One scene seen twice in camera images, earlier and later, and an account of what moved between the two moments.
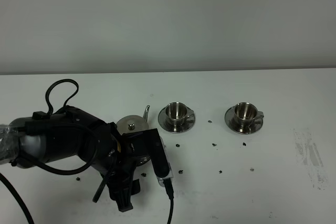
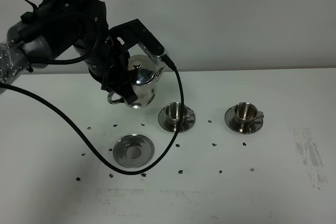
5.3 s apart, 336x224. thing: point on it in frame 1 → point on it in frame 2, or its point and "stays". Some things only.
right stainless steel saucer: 229,119 stays
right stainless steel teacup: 244,114 stays
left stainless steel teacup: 177,113 stays
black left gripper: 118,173 → 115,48
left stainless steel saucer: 187,124 stays
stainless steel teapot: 133,124 → 144,74
